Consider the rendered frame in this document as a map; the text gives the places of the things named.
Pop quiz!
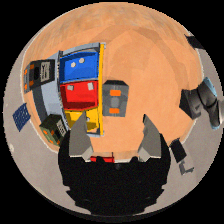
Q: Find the red bin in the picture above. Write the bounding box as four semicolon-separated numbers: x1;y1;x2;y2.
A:
60;80;99;110

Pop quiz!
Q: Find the yellow open bin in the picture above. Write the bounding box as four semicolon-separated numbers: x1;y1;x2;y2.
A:
64;105;100;132

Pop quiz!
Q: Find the blue open bin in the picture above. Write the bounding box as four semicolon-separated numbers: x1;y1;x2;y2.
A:
59;52;100;83

